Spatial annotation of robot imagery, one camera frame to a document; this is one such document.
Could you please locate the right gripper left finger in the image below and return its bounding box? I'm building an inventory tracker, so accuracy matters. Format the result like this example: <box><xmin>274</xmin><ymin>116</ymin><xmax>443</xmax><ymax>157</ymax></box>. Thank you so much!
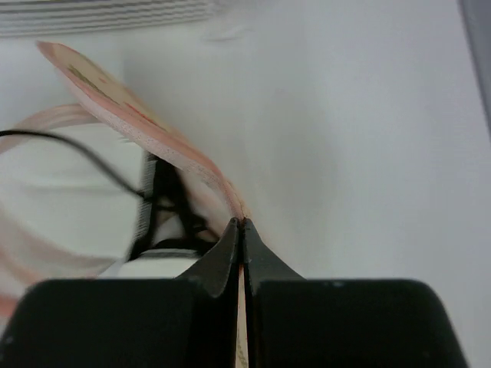
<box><xmin>1</xmin><ymin>219</ymin><xmax>240</xmax><ymax>367</ymax></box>

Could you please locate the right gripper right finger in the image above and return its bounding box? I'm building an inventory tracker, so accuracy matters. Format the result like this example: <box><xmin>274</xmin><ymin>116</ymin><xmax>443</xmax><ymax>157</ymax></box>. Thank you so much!
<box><xmin>242</xmin><ymin>220</ymin><xmax>468</xmax><ymax>367</ymax></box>

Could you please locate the floral peach laundry bag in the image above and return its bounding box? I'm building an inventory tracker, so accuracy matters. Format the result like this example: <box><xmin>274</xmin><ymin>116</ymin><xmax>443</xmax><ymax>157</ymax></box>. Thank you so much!
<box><xmin>1</xmin><ymin>41</ymin><xmax>249</xmax><ymax>367</ymax></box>

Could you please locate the white plastic laundry basket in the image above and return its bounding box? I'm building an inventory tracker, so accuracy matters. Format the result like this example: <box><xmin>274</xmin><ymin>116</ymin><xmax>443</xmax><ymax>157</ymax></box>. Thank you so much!
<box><xmin>0</xmin><ymin>0</ymin><xmax>246</xmax><ymax>39</ymax></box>

